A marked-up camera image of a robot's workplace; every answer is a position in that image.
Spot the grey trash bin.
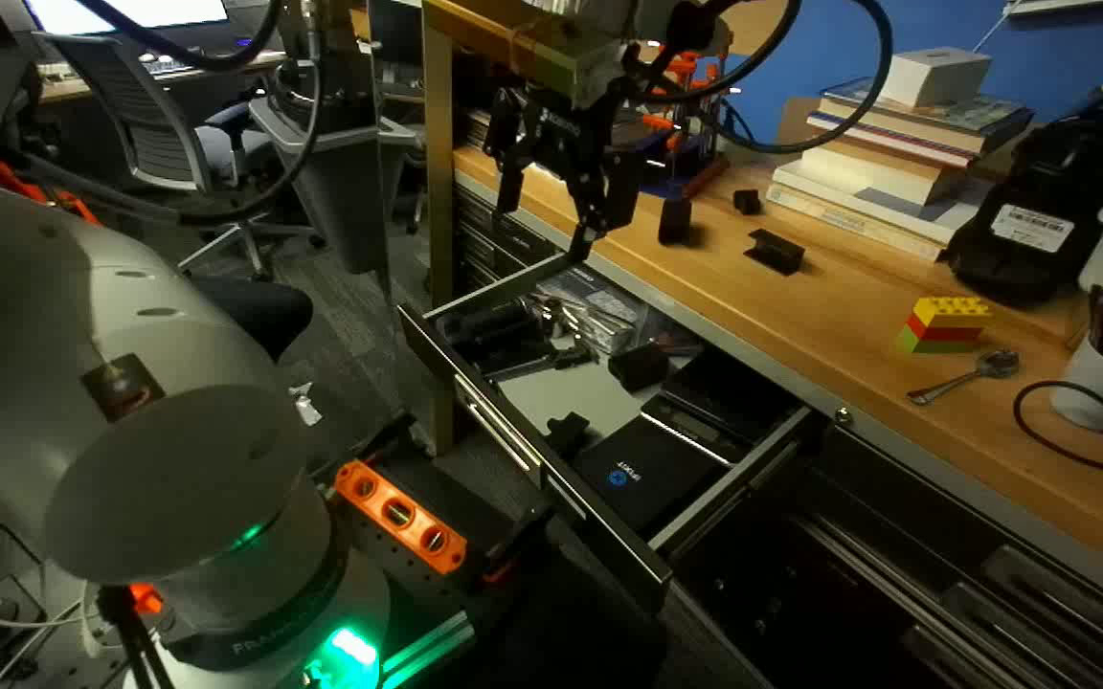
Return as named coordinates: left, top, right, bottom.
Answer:
left=291, top=119, right=418, bottom=272

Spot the grey metal drawer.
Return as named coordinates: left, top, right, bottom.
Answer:
left=400, top=258, right=810, bottom=596

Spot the yellow red green lego stack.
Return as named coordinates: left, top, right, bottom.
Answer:
left=901, top=296, right=990, bottom=353

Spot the black digital scale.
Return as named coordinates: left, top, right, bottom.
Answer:
left=573, top=417, right=725, bottom=536

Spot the black label printer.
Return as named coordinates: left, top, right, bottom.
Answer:
left=943, top=91, right=1103, bottom=305

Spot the stack of books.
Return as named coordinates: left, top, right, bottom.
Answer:
left=767, top=45, right=1034, bottom=260

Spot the grey office chair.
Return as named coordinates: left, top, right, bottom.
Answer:
left=58, top=37, right=325, bottom=281

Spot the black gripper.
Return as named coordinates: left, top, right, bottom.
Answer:
left=486, top=80, right=680, bottom=260

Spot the small black cube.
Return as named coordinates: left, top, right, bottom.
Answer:
left=732, top=188, right=762, bottom=213

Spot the black rectangular block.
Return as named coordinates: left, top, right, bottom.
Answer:
left=745, top=230, right=802, bottom=274

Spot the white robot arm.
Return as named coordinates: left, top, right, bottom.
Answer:
left=0, top=188, right=400, bottom=689

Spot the tall black block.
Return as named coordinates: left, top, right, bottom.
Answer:
left=658, top=194, right=693, bottom=244

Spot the orange spirit level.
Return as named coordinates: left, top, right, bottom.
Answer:
left=333, top=459, right=472, bottom=578

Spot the wooden post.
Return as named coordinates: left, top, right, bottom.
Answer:
left=421, top=0, right=455, bottom=453

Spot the black cable loop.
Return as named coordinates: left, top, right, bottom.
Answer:
left=1012, top=374, right=1103, bottom=476

